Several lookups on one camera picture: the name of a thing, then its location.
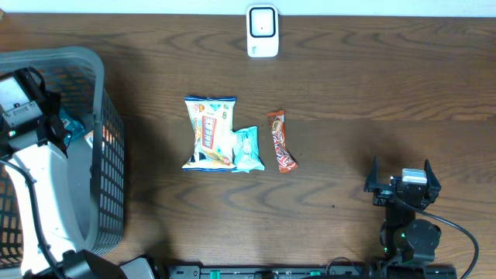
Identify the orange chocolate bar wrapper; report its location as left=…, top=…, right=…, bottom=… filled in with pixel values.
left=267, top=109, right=298, bottom=174

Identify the blue mouthwash bottle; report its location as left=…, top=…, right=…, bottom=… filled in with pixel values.
left=59, top=107, right=86, bottom=145

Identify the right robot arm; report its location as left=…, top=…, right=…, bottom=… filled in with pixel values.
left=363, top=158, right=442, bottom=266

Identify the teal small snack packet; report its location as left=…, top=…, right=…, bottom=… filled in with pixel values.
left=233, top=126, right=265, bottom=173

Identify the white barcode scanner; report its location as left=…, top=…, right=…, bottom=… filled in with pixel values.
left=246, top=4, right=279, bottom=58

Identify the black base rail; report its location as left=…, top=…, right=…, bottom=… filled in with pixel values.
left=165, top=262, right=457, bottom=279

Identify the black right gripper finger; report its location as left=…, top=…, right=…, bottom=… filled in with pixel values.
left=424, top=159, right=441, bottom=194
left=365, top=156, right=378, bottom=191

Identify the yellow snack bag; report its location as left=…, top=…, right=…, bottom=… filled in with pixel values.
left=182, top=95, right=236, bottom=172

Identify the grey plastic basket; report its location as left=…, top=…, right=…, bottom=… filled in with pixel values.
left=0, top=46, right=126, bottom=279

